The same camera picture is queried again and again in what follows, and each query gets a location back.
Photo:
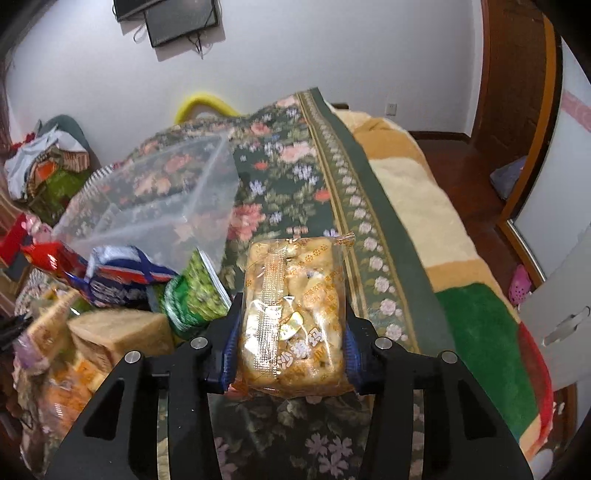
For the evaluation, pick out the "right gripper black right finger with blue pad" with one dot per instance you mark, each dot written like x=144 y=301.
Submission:
x=465 y=435

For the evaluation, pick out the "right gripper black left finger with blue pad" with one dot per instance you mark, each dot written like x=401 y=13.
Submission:
x=115 y=436

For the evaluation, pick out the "square bread block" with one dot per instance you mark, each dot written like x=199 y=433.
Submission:
x=104 y=336

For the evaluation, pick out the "green peas snack bag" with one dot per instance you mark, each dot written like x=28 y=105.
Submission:
x=194 y=298

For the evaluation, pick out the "blue white snack bag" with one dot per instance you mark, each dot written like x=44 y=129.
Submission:
x=118 y=276

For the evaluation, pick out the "red snack bag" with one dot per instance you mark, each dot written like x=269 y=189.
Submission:
x=55 y=258

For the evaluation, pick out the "clear bag of pastries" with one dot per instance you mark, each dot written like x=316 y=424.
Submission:
x=294 y=317

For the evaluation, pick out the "clear plastic storage bin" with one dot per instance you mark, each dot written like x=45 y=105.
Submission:
x=167 y=204

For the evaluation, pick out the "orange rice cracker pack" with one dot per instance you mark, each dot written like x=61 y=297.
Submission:
x=65 y=390

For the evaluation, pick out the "purple cracker roll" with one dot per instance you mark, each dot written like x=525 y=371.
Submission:
x=37 y=347

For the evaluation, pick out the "beige green plush blanket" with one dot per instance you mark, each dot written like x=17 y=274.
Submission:
x=487 y=332

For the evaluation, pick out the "pink plush toy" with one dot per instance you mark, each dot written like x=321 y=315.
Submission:
x=39 y=232

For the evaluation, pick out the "red gift box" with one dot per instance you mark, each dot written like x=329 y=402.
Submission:
x=11 y=242

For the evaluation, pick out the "pile of clothes on chair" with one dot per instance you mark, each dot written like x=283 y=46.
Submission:
x=44 y=173

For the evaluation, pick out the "dark floral bedspread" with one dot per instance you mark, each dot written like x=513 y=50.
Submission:
x=305 y=176

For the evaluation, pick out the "yellow foam tube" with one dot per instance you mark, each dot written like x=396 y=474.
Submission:
x=203 y=100

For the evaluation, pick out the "wooden door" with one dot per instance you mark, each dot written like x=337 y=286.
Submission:
x=512 y=87

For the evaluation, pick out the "wall power socket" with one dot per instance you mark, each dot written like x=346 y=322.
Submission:
x=392 y=109

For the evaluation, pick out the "small wall monitor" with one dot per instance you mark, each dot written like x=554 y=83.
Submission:
x=169 y=20

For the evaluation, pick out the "large wall television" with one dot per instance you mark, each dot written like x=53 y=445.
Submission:
x=125 y=9

